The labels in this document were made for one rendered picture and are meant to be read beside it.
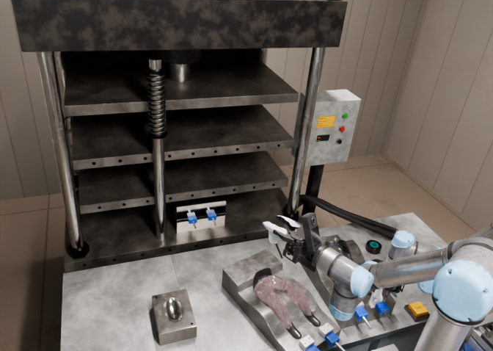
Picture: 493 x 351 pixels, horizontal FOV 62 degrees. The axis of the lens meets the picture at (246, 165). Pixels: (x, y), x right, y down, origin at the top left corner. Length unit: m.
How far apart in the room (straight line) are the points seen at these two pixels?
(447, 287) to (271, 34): 1.23
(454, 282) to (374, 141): 4.09
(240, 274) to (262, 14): 1.12
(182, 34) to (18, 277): 2.26
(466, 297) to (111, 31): 1.40
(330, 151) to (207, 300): 1.10
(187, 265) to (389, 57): 3.26
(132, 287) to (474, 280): 1.46
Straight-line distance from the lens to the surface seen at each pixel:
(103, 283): 2.07
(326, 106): 2.29
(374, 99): 4.74
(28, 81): 3.68
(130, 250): 2.23
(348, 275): 1.21
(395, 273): 1.28
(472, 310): 1.03
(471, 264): 1.03
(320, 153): 2.43
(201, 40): 1.74
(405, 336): 2.26
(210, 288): 2.00
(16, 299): 3.25
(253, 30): 1.80
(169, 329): 1.78
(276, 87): 2.18
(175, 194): 2.16
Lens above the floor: 2.28
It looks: 31 degrees down
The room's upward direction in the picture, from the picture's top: 5 degrees clockwise
